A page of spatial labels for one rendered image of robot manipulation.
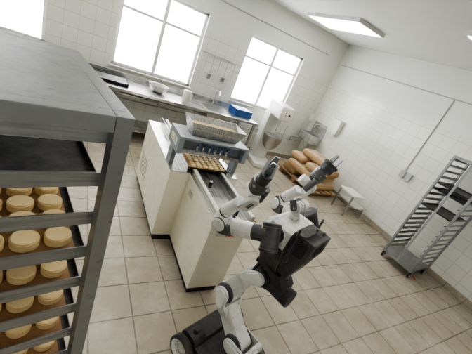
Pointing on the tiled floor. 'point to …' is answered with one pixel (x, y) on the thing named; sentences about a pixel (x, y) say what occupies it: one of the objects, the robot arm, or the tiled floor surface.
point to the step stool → (350, 199)
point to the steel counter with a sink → (208, 106)
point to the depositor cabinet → (163, 181)
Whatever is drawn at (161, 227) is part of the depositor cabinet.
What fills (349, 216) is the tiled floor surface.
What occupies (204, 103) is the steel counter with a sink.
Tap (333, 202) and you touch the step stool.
